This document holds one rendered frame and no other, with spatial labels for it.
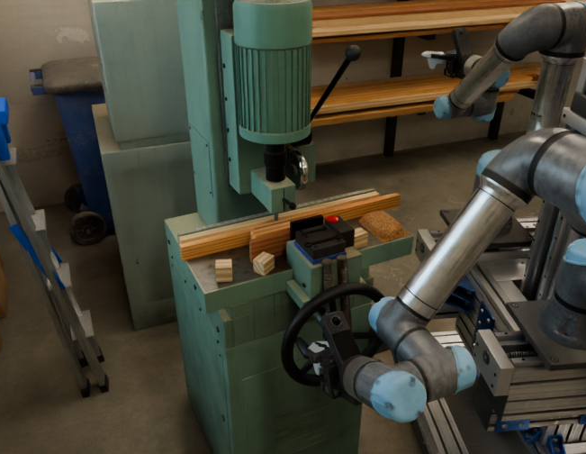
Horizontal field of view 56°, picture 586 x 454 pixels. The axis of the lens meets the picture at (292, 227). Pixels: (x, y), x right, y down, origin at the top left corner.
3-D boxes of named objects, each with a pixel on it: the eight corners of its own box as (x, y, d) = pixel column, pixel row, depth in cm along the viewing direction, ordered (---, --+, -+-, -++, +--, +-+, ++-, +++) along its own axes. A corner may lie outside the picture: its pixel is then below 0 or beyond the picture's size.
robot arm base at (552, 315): (584, 305, 136) (595, 273, 131) (621, 347, 123) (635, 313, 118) (526, 310, 135) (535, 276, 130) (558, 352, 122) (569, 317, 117)
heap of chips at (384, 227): (383, 242, 147) (383, 231, 145) (355, 219, 158) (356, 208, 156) (410, 234, 150) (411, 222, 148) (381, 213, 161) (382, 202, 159)
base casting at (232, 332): (224, 350, 138) (221, 322, 133) (165, 242, 183) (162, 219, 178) (373, 302, 155) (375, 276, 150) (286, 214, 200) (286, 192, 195)
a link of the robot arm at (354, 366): (348, 367, 92) (390, 354, 95) (337, 361, 96) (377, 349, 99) (356, 410, 93) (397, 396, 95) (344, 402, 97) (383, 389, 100)
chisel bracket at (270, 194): (271, 219, 140) (271, 189, 136) (250, 197, 151) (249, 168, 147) (297, 213, 143) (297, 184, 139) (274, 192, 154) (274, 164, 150)
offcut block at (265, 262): (264, 263, 138) (263, 251, 136) (274, 267, 136) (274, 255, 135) (253, 271, 135) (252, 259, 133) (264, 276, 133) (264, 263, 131)
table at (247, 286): (218, 339, 122) (216, 318, 119) (180, 269, 146) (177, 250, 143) (434, 271, 145) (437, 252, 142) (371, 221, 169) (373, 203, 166)
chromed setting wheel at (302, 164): (301, 198, 156) (302, 158, 150) (283, 182, 166) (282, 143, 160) (311, 196, 157) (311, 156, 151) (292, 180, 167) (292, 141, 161)
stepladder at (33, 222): (73, 405, 215) (-60, 123, 152) (68, 362, 235) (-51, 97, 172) (114, 389, 220) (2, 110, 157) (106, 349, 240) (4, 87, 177)
